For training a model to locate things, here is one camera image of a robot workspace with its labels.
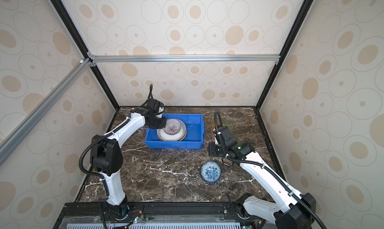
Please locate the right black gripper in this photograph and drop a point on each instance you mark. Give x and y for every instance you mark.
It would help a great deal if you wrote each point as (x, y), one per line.
(211, 146)

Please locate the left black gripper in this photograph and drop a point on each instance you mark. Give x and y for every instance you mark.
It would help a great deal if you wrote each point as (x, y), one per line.
(163, 119)

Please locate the purple striped small bowl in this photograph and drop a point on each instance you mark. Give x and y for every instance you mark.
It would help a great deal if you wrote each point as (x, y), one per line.
(173, 126)

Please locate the blue floral white bowl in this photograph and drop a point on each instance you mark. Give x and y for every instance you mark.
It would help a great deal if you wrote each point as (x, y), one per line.
(211, 172)

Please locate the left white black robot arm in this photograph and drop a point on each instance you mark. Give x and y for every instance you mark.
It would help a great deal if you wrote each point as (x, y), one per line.
(103, 157)

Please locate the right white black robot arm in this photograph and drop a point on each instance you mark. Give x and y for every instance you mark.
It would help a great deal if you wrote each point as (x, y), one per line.
(290, 209)

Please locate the blue plastic bin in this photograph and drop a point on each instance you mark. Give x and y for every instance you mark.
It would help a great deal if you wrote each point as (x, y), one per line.
(193, 138)

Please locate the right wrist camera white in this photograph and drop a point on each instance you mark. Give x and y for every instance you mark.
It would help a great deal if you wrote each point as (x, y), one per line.
(217, 135)

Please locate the horizontal aluminium back rail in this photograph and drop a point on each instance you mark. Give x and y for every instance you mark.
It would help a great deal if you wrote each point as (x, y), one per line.
(184, 58)

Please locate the left diagonal aluminium rail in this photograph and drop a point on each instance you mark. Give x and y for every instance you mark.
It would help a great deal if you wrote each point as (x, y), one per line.
(25, 127)

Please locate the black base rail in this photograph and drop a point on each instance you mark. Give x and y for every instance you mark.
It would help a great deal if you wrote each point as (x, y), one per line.
(206, 215)

